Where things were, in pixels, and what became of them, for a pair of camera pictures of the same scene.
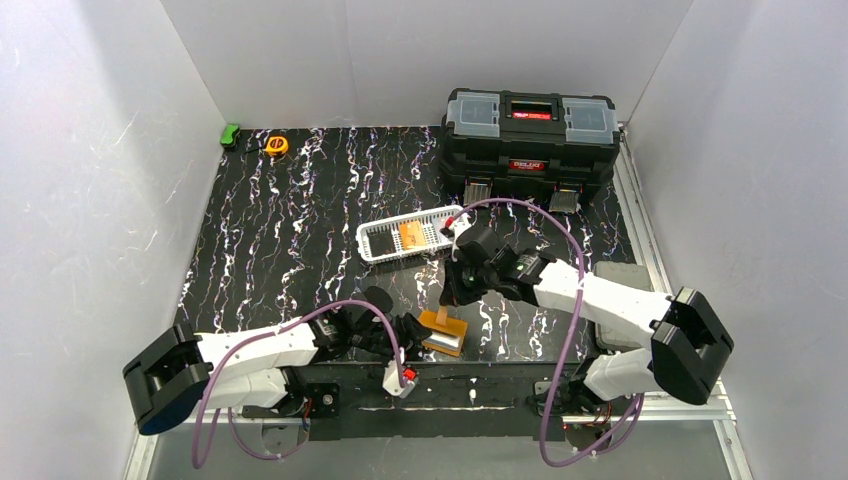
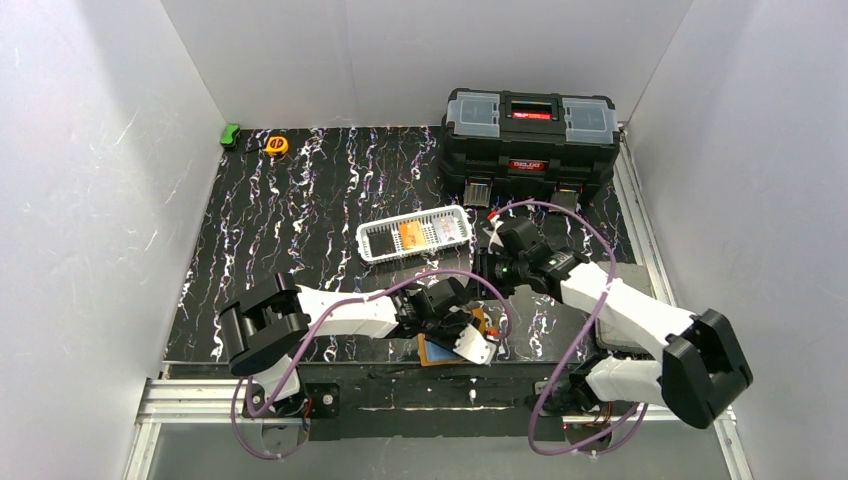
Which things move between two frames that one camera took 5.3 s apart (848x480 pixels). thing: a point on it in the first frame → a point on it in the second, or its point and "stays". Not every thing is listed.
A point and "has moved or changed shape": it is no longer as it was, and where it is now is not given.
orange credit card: (412, 235) stays
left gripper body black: (403, 332) → (454, 323)
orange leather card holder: (448, 334) has moved or changed shape
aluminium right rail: (632, 197) stays
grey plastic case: (633, 274) stays
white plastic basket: (404, 235) stays
